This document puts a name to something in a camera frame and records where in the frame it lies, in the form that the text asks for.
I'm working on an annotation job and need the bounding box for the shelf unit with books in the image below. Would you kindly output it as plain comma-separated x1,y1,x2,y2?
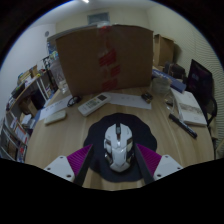
0,109,34,163

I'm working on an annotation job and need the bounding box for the blue book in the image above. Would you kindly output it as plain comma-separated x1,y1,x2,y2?
151,69,187,94

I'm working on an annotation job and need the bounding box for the small black clip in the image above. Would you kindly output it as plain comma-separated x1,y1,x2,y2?
140,92,154,104

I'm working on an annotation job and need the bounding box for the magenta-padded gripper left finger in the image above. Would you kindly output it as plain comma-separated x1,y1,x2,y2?
43,143,95,187

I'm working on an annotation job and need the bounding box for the grey door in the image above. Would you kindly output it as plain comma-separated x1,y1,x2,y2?
87,12,110,25

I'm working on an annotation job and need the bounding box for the white remote with display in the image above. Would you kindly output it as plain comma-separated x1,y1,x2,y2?
77,93,112,118

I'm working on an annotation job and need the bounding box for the black pen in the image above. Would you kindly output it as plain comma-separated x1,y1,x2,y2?
168,113,198,139

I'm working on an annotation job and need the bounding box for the tall cardboard box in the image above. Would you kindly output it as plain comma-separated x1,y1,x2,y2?
153,33,176,68

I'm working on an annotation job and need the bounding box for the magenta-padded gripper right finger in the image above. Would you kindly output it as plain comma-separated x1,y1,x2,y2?
133,143,184,185

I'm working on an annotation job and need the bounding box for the black scalloped mouse pad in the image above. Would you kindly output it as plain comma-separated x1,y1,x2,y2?
83,112,158,183

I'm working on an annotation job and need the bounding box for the glass-front display cabinet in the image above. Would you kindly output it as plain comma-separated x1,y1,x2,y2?
46,39,59,63

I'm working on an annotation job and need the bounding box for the wooden side desk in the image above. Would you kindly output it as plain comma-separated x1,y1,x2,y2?
11,66,54,111

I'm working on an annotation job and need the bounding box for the plain white paper sheet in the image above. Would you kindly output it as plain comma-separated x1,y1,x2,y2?
106,91,153,110

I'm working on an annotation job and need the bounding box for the large brown cardboard box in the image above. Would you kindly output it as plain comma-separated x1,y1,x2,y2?
54,23,155,98

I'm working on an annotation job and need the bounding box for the white and grey computer mouse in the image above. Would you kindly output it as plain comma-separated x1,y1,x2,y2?
103,122,135,173

